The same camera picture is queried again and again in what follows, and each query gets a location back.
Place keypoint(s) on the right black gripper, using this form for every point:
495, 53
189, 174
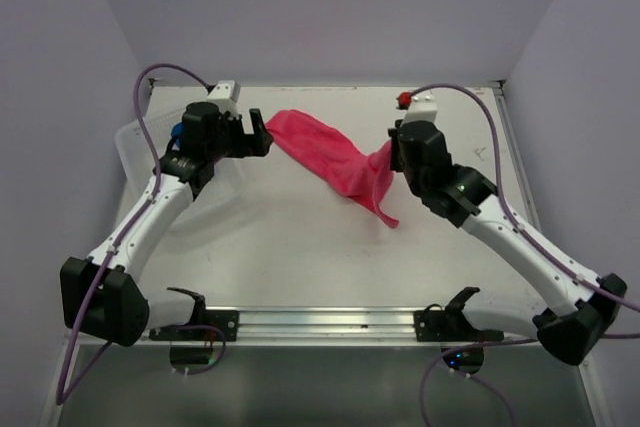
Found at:
393, 160

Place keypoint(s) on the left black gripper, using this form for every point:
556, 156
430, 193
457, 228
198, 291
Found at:
257, 143

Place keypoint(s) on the pink towel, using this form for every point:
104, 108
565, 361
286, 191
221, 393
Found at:
331, 156

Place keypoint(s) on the blue towel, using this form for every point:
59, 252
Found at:
175, 135

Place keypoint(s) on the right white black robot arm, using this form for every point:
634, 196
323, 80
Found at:
580, 304

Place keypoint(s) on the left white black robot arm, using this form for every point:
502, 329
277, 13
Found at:
100, 292

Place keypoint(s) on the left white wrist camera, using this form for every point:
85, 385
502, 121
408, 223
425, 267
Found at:
225, 95

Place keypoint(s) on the right aluminium rail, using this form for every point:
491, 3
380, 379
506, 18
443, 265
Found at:
516, 155

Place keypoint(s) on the aluminium rail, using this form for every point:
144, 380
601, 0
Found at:
368, 325
516, 155

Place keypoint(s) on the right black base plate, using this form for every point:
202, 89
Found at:
435, 323

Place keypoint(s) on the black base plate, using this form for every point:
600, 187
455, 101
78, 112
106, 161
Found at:
206, 325
435, 323

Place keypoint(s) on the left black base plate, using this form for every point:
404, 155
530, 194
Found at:
206, 325

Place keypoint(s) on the front aluminium rail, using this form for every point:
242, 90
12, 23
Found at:
368, 325

